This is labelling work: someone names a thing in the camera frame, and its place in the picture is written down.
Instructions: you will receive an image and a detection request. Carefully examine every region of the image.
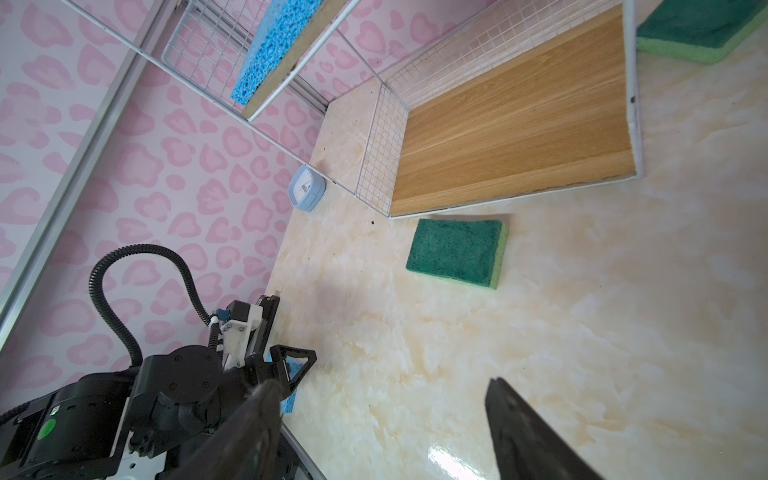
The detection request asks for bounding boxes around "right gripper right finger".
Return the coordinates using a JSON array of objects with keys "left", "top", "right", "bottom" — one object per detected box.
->
[{"left": 485, "top": 377, "right": 600, "bottom": 479}]

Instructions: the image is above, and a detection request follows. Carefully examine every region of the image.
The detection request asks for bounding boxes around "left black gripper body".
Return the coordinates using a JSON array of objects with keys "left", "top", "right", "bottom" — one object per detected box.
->
[{"left": 244, "top": 295, "right": 282, "bottom": 385}]

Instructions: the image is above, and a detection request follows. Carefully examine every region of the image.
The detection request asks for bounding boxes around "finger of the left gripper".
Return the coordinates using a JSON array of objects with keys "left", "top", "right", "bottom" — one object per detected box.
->
[{"left": 269, "top": 345, "right": 317, "bottom": 396}]

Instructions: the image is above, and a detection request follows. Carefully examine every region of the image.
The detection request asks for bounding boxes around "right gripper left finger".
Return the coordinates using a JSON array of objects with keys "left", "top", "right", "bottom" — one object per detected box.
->
[{"left": 158, "top": 379, "right": 285, "bottom": 479}]

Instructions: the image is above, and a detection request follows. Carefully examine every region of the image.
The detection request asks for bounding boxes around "blue sponge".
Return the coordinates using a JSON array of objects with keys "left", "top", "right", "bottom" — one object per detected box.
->
[
  {"left": 267, "top": 356, "right": 306, "bottom": 415},
  {"left": 230, "top": 0, "right": 322, "bottom": 106}
]

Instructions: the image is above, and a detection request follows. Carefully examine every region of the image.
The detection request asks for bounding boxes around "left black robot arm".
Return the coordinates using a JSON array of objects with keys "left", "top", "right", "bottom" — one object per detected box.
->
[{"left": 1, "top": 296, "right": 317, "bottom": 479}]

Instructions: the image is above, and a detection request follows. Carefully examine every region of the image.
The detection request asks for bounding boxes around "green sponge by shelf front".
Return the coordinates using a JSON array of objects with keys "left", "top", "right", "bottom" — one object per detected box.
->
[{"left": 406, "top": 219, "right": 509, "bottom": 290}]

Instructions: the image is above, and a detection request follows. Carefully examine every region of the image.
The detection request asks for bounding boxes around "green sponge behind shelf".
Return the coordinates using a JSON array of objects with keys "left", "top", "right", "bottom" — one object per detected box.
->
[{"left": 636, "top": 0, "right": 767, "bottom": 64}]

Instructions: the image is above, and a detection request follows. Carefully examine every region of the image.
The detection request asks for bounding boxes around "light blue square clock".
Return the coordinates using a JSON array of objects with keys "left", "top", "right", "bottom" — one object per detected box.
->
[{"left": 288, "top": 165, "right": 326, "bottom": 212}]

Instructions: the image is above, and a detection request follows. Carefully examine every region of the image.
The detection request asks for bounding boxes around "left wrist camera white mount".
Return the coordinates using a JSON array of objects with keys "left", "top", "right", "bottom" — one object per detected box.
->
[{"left": 215, "top": 300, "right": 263, "bottom": 370}]

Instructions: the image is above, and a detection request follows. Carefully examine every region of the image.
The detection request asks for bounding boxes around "left black corrugated cable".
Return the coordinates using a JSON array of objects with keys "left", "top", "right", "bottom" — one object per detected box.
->
[{"left": 88, "top": 243, "right": 220, "bottom": 368}]

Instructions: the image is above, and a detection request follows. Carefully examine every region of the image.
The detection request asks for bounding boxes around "white wire wooden shelf rack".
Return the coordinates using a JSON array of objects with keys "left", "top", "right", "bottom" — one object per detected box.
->
[{"left": 59, "top": 0, "right": 644, "bottom": 219}]

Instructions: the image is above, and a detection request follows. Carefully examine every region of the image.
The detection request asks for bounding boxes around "left diagonal aluminium frame bar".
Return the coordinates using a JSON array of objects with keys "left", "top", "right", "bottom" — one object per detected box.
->
[{"left": 1, "top": 1, "right": 176, "bottom": 347}]

